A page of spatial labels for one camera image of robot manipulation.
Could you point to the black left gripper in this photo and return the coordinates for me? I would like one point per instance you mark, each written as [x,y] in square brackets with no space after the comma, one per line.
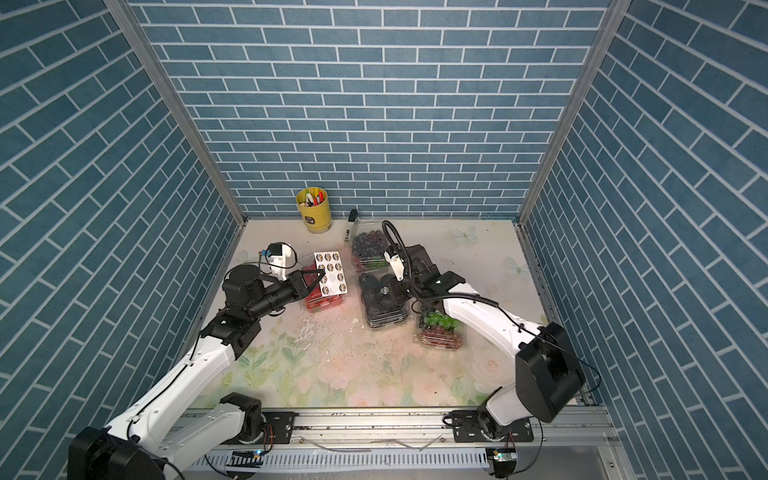
[296,285]

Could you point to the white fruit sticker sheet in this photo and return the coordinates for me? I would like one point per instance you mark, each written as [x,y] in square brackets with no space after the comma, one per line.
[333,282]

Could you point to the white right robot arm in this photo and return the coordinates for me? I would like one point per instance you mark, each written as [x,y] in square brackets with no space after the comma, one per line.
[547,371]

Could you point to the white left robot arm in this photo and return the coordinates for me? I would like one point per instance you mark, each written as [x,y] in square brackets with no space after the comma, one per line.
[138,444]

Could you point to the clear box of strawberries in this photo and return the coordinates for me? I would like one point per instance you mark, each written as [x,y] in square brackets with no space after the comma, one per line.
[315,302]

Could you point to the clear box of avocados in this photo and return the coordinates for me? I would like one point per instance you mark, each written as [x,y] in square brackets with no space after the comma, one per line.
[381,304]

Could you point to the clear box of dark grapes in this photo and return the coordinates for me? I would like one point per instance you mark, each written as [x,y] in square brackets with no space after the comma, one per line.
[368,246]

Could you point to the clear box of mixed grapes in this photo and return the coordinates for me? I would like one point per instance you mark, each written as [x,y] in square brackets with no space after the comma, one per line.
[439,330]

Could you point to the black capped marker pen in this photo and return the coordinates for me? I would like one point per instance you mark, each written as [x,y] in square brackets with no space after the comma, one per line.
[351,226]

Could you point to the yellow pen cup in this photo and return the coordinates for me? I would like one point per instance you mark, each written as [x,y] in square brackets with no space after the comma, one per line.
[314,207]

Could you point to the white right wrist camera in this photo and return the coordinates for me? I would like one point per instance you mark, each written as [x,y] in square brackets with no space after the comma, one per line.
[396,264]

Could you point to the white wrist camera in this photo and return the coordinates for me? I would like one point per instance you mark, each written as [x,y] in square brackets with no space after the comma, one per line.
[280,258]
[396,264]

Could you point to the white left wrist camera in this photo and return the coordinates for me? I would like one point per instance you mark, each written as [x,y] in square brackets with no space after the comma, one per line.
[280,258]

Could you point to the white perforated cable tray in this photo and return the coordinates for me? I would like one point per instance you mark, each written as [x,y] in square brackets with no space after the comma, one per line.
[316,460]

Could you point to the metal base rail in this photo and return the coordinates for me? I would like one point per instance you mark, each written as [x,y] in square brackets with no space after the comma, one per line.
[424,427]

